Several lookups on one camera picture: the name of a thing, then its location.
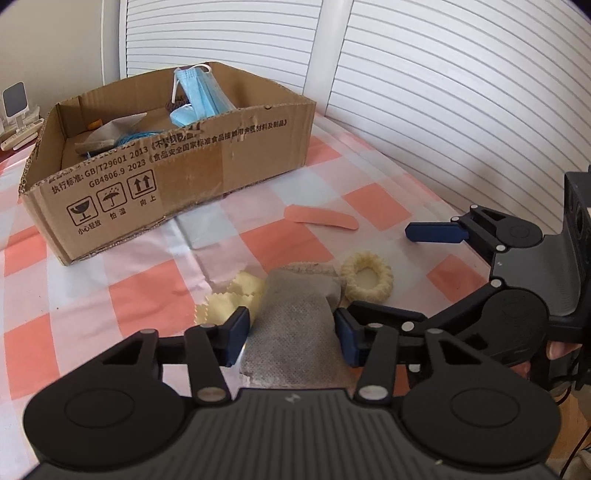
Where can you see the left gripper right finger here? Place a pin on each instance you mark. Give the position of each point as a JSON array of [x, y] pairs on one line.
[[377, 339]]

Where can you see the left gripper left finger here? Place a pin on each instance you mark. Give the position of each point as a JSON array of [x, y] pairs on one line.
[[210, 347]]

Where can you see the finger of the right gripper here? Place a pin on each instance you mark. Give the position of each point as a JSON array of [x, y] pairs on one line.
[[478, 227], [477, 320]]

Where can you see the grey sachet pouch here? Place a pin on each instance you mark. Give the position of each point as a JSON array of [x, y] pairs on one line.
[[108, 136], [292, 344]]

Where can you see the cream knitted scrunchie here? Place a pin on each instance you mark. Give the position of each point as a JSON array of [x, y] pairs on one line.
[[367, 278]]

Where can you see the blue patterned sachet with tassel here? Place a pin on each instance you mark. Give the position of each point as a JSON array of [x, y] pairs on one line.
[[136, 136]]

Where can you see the blue surgical masks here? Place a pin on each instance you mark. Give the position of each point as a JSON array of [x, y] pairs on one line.
[[204, 96]]

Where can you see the brown knitted scrunchie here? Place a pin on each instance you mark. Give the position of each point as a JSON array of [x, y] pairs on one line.
[[171, 106]]

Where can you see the orange foam earplug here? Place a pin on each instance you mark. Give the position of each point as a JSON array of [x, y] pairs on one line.
[[95, 125]]

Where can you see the person right hand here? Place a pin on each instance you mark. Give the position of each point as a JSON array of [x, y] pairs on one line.
[[554, 351]]

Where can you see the pink checkered tablecloth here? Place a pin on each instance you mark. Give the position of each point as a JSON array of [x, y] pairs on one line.
[[54, 318]]

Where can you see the pink adhesive bandage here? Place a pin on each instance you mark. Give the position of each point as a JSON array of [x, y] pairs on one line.
[[320, 216]]

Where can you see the brown cardboard box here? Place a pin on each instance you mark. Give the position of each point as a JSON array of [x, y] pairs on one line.
[[86, 204]]

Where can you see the white remote control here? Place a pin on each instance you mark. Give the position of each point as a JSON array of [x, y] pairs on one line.
[[23, 136]]

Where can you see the phone stand with tablet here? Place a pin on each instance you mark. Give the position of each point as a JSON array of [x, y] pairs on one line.
[[20, 117]]

